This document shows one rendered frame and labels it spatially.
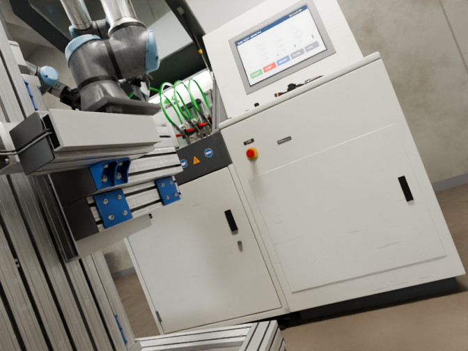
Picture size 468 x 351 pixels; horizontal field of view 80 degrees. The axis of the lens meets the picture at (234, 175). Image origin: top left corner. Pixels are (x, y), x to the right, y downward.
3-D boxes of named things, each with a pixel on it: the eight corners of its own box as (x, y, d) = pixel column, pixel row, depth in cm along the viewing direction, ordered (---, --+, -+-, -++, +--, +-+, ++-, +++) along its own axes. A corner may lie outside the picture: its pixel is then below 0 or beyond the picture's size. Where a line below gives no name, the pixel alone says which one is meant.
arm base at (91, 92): (106, 102, 75) (93, 67, 75) (72, 125, 81) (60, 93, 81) (145, 106, 88) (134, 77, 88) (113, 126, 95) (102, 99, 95)
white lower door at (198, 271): (163, 335, 144) (115, 211, 145) (166, 331, 147) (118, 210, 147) (281, 308, 126) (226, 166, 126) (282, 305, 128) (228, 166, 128)
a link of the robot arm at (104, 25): (99, 31, 113) (106, 46, 123) (127, 25, 115) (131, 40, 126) (92, 13, 113) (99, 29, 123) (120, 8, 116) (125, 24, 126)
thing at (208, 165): (118, 209, 145) (107, 180, 145) (124, 207, 149) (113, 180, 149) (224, 166, 127) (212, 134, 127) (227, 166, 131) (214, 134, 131)
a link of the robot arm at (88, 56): (83, 98, 89) (68, 58, 89) (126, 86, 92) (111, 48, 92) (71, 82, 77) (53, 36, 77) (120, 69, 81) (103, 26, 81)
